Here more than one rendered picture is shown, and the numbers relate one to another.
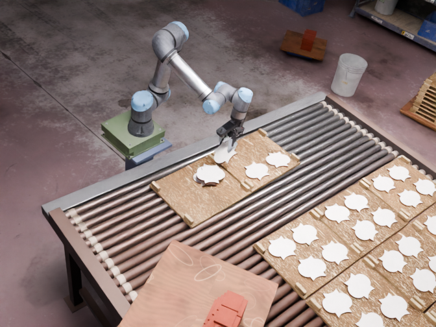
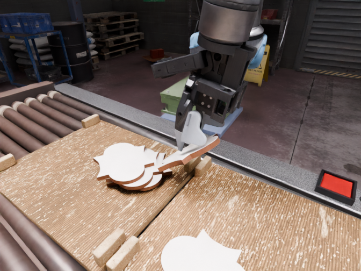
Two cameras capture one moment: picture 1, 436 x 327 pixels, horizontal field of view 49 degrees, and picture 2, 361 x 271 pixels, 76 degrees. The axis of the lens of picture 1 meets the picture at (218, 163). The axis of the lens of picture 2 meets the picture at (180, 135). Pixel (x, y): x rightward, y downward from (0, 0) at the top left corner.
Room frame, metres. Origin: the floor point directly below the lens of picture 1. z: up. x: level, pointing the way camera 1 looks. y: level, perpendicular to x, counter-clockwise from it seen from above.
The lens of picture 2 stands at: (1.93, -0.41, 1.31)
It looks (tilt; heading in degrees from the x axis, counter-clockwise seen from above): 32 degrees down; 83
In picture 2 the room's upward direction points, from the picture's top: straight up
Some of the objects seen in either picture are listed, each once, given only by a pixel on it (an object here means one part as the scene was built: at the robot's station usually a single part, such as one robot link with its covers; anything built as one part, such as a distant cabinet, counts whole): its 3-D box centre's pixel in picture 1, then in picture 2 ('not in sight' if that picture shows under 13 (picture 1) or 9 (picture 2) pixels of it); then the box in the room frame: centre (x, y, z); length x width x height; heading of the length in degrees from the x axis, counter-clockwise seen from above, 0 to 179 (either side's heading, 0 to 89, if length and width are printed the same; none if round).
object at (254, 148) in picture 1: (255, 159); (266, 259); (2.10, -0.21, 0.93); 0.41 x 0.35 x 0.02; 140
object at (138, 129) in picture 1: (141, 122); not in sight; (2.13, 0.48, 1.01); 0.15 x 0.15 x 0.10
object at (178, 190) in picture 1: (200, 189); (99, 170); (1.78, 0.06, 0.93); 0.41 x 0.35 x 0.02; 140
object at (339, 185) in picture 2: not in sight; (335, 186); (2.34, -0.06, 0.92); 0.06 x 0.06 x 0.01; 47
